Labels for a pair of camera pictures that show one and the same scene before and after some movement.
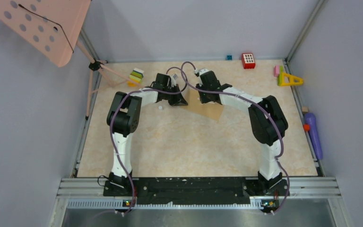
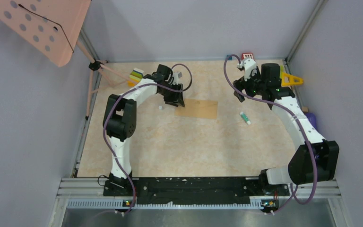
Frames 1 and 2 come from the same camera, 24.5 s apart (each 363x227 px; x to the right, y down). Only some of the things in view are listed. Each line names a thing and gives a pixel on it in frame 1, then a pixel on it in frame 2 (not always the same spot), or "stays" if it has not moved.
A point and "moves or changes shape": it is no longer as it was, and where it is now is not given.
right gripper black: [203, 99] → [241, 84]
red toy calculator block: [248, 60] stays
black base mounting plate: [195, 191] stays
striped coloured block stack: [135, 77] stays
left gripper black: [177, 100] stays
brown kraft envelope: [212, 109] moves or changes shape
